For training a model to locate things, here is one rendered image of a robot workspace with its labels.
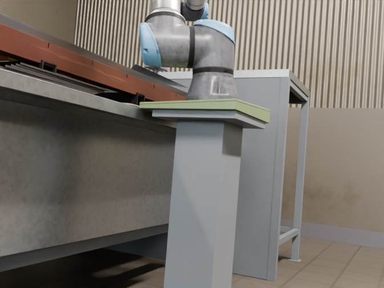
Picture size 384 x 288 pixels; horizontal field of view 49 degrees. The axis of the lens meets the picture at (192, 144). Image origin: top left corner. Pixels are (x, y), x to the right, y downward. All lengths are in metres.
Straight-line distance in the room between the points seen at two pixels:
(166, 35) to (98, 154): 0.40
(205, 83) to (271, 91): 1.07
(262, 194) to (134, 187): 0.88
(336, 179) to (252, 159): 1.61
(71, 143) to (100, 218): 0.26
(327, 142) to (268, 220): 1.67
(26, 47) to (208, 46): 0.46
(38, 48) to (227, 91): 0.50
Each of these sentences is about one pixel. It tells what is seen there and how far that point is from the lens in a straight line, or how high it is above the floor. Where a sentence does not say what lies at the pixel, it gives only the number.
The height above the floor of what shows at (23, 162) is 0.51.
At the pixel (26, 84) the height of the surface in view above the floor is 0.66.
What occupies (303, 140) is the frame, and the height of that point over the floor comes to 0.74.
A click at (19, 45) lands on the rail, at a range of 1.11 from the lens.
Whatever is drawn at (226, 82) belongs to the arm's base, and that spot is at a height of 0.77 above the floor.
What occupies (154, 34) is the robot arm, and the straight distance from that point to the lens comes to 1.15.
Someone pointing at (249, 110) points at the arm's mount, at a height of 0.69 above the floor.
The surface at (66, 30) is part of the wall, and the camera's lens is 5.20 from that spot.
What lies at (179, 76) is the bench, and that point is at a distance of 2.39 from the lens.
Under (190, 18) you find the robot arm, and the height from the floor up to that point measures 1.11.
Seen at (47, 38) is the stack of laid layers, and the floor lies 0.85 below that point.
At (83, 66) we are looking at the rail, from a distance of 1.28.
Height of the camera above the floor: 0.54
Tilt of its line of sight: 3 degrees up
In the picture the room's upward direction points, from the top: 5 degrees clockwise
